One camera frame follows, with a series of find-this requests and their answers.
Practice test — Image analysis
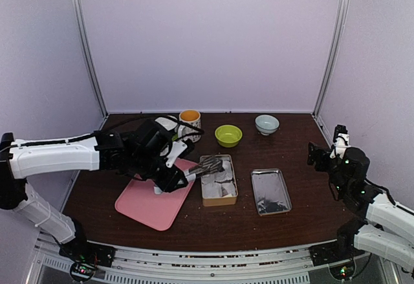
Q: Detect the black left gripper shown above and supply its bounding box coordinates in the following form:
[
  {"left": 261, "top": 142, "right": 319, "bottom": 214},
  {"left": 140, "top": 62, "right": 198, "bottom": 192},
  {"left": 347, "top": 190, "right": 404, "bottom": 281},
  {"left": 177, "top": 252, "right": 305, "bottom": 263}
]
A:
[{"left": 129, "top": 151, "right": 188, "bottom": 192}]

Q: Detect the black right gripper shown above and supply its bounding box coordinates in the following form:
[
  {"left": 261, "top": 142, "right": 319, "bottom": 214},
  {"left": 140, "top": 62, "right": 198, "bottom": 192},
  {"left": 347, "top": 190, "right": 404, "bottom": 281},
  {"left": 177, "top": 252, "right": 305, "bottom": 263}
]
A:
[{"left": 307, "top": 142, "right": 349, "bottom": 196}]

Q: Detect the bear print tin lid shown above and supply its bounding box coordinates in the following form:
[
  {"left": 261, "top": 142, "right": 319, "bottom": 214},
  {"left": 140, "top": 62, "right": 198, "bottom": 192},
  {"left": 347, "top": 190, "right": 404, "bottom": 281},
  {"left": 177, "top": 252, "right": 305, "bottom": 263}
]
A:
[{"left": 251, "top": 168, "right": 292, "bottom": 216}]

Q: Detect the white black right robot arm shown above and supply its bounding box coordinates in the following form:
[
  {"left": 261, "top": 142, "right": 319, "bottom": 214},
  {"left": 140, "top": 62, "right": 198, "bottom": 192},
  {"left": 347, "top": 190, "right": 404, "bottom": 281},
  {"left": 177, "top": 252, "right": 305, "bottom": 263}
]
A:
[{"left": 307, "top": 142, "right": 413, "bottom": 273}]

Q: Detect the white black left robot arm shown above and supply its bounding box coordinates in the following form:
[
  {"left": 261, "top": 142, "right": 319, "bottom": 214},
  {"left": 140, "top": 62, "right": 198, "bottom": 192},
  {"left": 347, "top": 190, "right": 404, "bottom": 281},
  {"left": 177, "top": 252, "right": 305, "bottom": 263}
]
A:
[{"left": 1, "top": 119, "right": 195, "bottom": 261}]

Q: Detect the navy white dotted bowl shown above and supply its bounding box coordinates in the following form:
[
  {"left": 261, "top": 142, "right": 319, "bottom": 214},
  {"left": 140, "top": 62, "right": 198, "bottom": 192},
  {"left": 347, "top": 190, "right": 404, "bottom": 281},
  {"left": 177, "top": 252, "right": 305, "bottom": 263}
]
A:
[{"left": 155, "top": 115, "right": 179, "bottom": 135}]

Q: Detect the pink plastic tray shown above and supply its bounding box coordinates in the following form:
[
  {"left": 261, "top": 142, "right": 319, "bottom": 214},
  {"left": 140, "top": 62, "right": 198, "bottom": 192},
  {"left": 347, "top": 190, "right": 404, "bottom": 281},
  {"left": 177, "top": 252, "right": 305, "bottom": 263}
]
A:
[{"left": 114, "top": 174, "right": 194, "bottom": 231}]

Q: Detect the floral white mug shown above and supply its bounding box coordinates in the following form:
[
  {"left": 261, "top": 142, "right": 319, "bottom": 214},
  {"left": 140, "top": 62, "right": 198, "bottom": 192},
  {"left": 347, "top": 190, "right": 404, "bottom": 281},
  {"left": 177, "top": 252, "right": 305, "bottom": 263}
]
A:
[{"left": 177, "top": 109, "right": 201, "bottom": 143}]

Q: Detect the white paper cupcake liner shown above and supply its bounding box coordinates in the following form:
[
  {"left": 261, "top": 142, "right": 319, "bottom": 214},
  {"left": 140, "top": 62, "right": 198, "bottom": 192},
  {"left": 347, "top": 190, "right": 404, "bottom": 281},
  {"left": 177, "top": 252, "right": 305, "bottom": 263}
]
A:
[
  {"left": 221, "top": 182, "right": 237, "bottom": 197},
  {"left": 202, "top": 182, "right": 222, "bottom": 199},
  {"left": 215, "top": 159, "right": 233, "bottom": 182}
]

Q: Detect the lime green bowl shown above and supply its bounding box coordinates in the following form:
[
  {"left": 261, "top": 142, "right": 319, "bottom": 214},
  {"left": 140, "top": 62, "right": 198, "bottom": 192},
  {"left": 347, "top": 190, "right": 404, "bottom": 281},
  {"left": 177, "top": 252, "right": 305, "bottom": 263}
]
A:
[{"left": 215, "top": 125, "right": 243, "bottom": 148}]

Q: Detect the tan tin box base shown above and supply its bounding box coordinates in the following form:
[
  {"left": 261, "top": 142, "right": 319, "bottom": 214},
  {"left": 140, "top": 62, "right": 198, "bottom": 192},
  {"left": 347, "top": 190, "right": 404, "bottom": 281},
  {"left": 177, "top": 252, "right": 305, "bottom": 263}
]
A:
[{"left": 201, "top": 155, "right": 238, "bottom": 207}]

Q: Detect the light blue patterned bowl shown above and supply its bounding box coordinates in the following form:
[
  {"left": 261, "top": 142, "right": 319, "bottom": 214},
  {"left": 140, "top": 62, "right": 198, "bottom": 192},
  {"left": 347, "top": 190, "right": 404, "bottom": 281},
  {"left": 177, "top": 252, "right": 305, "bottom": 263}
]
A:
[{"left": 255, "top": 115, "right": 280, "bottom": 136}]

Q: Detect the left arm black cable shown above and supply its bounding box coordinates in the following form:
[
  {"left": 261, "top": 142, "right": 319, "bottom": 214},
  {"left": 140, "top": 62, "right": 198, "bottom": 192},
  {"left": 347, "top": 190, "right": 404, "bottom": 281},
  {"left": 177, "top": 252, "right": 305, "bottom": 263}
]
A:
[{"left": 12, "top": 115, "right": 205, "bottom": 146}]

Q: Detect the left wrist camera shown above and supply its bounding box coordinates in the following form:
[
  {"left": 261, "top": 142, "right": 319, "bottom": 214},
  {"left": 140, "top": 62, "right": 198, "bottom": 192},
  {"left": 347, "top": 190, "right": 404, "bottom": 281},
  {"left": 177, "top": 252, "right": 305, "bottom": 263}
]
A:
[{"left": 166, "top": 139, "right": 194, "bottom": 168}]

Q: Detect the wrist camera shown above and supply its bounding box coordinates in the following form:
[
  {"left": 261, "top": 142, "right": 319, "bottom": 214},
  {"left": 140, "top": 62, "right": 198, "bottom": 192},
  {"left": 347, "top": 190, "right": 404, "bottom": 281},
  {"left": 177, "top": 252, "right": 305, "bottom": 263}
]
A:
[
  {"left": 332, "top": 124, "right": 350, "bottom": 151},
  {"left": 166, "top": 139, "right": 194, "bottom": 168}
]

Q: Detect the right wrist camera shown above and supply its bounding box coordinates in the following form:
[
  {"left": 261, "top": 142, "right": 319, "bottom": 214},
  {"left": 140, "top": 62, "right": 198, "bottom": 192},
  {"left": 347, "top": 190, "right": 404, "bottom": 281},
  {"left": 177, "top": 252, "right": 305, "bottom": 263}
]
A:
[{"left": 332, "top": 124, "right": 350, "bottom": 151}]

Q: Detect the right aluminium table rail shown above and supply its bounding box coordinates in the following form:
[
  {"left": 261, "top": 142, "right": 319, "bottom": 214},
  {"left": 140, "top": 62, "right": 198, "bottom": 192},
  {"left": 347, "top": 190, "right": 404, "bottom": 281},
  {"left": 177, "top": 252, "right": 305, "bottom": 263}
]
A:
[{"left": 312, "top": 114, "right": 334, "bottom": 148}]

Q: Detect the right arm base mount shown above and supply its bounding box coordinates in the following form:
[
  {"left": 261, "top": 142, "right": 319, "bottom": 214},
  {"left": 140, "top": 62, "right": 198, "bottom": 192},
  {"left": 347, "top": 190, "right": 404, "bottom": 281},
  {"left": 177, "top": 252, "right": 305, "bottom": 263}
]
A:
[{"left": 309, "top": 241, "right": 365, "bottom": 281}]

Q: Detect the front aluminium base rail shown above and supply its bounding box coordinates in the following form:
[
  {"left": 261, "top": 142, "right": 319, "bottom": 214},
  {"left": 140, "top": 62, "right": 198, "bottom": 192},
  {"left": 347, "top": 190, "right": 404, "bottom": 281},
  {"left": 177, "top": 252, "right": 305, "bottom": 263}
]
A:
[{"left": 28, "top": 228, "right": 395, "bottom": 284}]

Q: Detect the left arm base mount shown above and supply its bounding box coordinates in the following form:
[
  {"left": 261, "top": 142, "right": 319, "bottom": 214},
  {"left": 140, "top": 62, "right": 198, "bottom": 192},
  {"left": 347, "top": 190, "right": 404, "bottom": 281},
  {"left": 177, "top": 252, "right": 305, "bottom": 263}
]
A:
[{"left": 58, "top": 242, "right": 116, "bottom": 283}]

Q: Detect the left rear aluminium frame post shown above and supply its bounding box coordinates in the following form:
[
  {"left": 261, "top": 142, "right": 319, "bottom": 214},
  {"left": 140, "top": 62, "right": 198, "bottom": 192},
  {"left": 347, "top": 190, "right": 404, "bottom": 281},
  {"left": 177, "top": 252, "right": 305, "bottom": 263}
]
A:
[{"left": 72, "top": 0, "right": 108, "bottom": 118}]

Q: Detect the aluminium frame post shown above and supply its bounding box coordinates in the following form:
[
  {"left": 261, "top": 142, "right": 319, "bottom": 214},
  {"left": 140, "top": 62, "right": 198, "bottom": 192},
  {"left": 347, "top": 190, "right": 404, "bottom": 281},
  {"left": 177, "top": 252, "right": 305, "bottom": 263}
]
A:
[
  {"left": 313, "top": 0, "right": 350, "bottom": 119},
  {"left": 72, "top": 0, "right": 108, "bottom": 118}
]

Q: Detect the right rear aluminium frame post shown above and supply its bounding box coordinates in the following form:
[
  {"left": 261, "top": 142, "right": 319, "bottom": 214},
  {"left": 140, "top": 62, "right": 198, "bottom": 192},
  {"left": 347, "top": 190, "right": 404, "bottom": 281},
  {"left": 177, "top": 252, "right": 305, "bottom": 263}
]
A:
[{"left": 313, "top": 0, "right": 350, "bottom": 119}]

